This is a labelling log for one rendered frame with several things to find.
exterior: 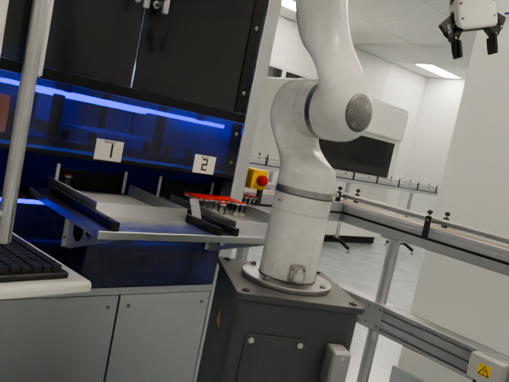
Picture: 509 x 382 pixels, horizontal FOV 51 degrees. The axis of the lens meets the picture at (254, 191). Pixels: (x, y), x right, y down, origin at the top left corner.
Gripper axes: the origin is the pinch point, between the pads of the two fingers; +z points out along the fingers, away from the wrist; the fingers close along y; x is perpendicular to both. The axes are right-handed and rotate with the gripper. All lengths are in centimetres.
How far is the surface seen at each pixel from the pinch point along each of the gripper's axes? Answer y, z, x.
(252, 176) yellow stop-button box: -45, 27, 70
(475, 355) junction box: 22, 101, 50
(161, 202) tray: -78, 28, 39
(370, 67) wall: 311, -72, 761
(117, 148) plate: -88, 11, 44
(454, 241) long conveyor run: 28, 63, 66
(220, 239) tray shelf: -65, 37, 17
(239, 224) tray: -59, 35, 22
